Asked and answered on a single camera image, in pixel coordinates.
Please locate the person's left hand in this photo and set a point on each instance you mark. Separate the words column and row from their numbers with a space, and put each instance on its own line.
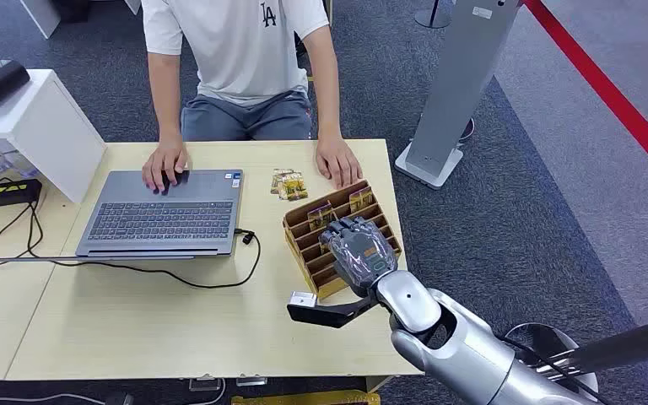
column 338, row 162

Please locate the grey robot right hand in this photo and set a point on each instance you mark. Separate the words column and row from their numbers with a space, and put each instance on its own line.
column 360, row 254

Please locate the cardboard card organizer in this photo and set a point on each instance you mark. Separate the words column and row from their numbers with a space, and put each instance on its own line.
column 313, row 254

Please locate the silver round base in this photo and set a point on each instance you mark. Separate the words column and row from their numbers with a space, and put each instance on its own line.
column 547, row 341

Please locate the person's left forearm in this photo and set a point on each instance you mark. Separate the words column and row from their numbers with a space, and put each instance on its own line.
column 327, row 84

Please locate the grey kiosk stand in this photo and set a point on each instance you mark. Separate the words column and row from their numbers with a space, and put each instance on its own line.
column 458, row 84

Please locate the grey laptop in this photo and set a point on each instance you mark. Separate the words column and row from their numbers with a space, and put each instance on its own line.
column 162, row 218

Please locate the white cabinet box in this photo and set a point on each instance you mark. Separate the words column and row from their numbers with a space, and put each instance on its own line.
column 50, row 134

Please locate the clear plastic containers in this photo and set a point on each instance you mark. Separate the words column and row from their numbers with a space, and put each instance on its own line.
column 0, row 159

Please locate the yellow frame bar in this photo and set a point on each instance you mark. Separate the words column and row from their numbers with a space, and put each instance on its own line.
column 307, row 399

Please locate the pale wrist camera, black bracket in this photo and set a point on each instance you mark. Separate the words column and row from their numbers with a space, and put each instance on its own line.
column 324, row 313

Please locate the person's right hand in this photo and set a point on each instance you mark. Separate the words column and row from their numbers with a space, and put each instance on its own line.
column 163, row 162

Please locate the white furniture panel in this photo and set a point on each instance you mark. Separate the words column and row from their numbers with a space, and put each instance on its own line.
column 42, row 14

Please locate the gold black card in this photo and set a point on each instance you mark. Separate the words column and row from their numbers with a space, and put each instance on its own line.
column 276, row 180
column 361, row 199
column 295, row 187
column 319, row 217

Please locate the black power adapter, yellow label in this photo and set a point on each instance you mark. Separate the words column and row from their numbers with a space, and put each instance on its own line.
column 8, row 192

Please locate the dark metal pole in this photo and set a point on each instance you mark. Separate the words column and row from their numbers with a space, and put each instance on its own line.
column 626, row 344

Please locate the person's right forearm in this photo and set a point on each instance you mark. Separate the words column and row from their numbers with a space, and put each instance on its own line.
column 164, row 95

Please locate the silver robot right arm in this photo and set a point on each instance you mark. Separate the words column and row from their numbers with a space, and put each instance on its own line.
column 469, row 358

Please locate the person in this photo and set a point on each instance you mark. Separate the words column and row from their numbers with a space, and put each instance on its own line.
column 246, row 56

